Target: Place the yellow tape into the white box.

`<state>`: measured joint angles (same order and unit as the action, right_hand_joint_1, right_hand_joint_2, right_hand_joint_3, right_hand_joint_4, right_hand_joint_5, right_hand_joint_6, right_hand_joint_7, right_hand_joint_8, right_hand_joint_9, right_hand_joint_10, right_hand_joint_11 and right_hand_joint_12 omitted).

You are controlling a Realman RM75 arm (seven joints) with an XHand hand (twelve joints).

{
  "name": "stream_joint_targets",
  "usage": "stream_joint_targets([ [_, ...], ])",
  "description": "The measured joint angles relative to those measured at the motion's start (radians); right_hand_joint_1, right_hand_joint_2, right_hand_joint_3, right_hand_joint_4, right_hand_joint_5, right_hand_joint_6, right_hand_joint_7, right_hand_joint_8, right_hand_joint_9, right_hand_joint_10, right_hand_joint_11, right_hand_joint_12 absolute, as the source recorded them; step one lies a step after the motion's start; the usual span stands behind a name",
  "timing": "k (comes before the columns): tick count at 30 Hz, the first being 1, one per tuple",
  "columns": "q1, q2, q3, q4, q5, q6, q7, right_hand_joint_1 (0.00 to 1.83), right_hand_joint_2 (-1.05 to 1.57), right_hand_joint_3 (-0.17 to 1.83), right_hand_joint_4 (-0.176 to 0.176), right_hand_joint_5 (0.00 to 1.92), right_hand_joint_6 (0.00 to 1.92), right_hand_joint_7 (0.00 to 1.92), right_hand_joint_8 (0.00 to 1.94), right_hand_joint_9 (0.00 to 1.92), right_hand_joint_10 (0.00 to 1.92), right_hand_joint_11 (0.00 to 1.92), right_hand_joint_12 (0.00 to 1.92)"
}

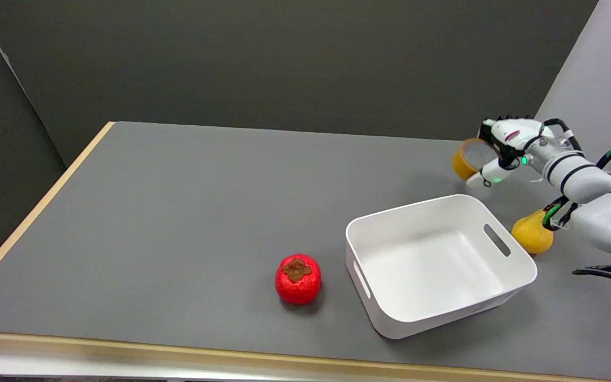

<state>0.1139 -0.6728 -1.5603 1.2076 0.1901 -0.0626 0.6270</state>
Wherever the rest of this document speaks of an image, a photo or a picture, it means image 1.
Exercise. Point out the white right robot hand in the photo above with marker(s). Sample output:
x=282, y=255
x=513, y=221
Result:
x=512, y=135

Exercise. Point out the yellow tape roll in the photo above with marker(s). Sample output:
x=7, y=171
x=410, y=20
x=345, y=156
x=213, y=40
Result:
x=462, y=164

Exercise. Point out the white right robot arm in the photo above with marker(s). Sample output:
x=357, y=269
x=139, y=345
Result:
x=592, y=191

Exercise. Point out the white plastic box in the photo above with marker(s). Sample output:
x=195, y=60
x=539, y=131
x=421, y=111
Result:
x=438, y=265

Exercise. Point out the yellow pear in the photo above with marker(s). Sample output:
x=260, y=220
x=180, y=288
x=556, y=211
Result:
x=531, y=233

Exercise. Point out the red persimmon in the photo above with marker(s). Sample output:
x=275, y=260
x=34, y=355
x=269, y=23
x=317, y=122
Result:
x=298, y=279

